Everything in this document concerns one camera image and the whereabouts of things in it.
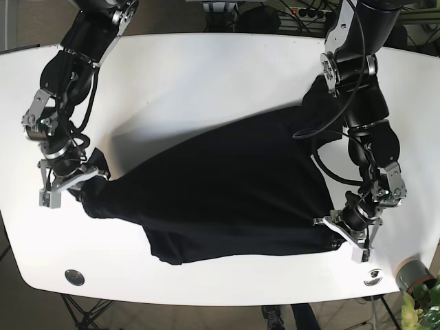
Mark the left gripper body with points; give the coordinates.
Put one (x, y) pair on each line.
(358, 222)

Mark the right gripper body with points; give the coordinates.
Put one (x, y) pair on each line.
(65, 164)

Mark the plain black T-shirt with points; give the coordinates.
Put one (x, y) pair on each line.
(246, 188)

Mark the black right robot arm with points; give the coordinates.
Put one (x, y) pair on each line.
(61, 108)

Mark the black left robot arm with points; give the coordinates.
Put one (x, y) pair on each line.
(350, 66)

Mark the right metal table grommet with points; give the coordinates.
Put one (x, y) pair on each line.
(373, 277)

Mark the metal table grommet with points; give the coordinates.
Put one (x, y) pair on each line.
(373, 277)
(74, 277)

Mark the grey plant pot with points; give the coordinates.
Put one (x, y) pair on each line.
(412, 272)

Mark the left metal table grommet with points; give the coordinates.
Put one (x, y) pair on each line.
(74, 277)

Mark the green potted plant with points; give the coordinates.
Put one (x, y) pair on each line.
(421, 308)

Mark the person's dark shoes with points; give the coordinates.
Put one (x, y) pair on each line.
(273, 318)

